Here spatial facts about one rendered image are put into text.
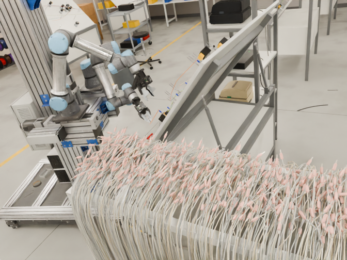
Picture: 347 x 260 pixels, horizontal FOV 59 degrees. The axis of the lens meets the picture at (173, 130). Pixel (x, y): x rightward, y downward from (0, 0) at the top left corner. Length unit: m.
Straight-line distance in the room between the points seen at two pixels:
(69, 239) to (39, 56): 1.65
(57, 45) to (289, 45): 3.63
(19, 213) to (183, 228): 2.55
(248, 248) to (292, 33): 4.26
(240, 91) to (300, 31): 2.12
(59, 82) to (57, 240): 1.58
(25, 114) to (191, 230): 2.16
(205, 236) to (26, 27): 2.05
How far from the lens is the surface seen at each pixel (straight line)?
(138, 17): 8.84
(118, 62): 2.13
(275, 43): 3.22
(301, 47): 4.96
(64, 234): 3.21
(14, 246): 3.40
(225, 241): 0.89
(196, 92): 1.69
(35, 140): 2.56
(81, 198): 1.13
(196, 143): 2.37
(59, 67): 2.18
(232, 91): 3.01
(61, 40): 2.10
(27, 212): 3.29
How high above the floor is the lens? 2.15
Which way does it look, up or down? 31 degrees down
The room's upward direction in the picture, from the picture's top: 12 degrees counter-clockwise
